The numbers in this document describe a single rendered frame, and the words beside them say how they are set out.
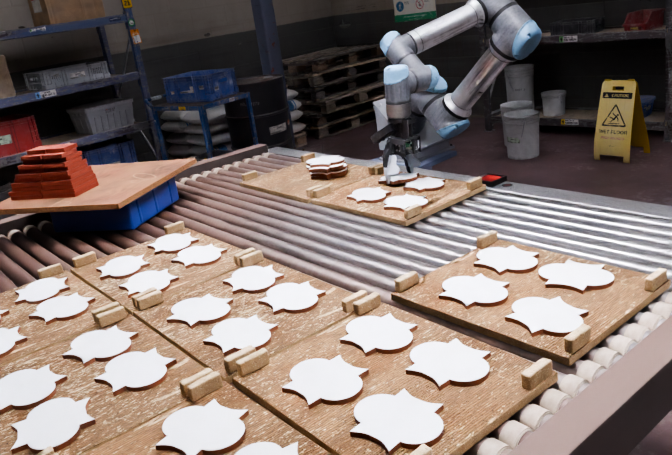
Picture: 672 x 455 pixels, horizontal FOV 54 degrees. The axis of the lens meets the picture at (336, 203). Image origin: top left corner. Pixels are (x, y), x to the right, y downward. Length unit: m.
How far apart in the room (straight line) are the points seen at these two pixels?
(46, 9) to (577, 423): 5.58
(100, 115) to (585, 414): 5.59
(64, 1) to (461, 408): 5.49
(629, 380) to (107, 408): 0.82
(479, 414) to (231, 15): 7.03
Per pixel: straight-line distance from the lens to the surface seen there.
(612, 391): 1.05
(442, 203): 1.88
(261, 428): 1.05
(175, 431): 1.08
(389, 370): 1.13
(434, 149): 2.66
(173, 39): 7.35
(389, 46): 2.14
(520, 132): 5.70
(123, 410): 1.19
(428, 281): 1.42
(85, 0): 6.23
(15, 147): 5.96
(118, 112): 6.33
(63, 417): 1.21
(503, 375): 1.10
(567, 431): 0.97
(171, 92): 5.62
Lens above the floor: 1.54
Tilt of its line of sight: 18 degrees down
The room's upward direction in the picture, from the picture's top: 8 degrees counter-clockwise
